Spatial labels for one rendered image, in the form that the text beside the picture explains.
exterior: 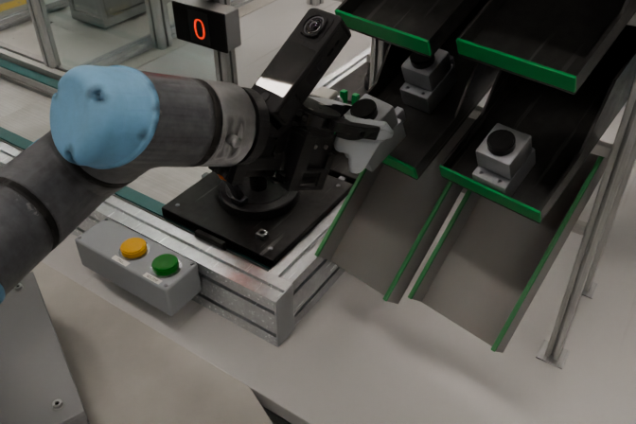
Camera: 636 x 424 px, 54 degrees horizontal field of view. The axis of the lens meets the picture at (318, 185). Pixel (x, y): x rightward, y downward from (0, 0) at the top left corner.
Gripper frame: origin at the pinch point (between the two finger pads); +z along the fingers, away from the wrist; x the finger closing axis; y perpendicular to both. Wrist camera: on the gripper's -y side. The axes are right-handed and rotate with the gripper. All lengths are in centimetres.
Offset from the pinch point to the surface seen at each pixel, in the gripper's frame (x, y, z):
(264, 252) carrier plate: -17.3, 28.7, 10.6
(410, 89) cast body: -3.0, -3.4, 10.6
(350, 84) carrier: -47, 7, 56
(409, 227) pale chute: 0.9, 15.1, 17.3
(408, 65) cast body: -3.4, -6.2, 8.9
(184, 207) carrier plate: -35.5, 30.0, 8.3
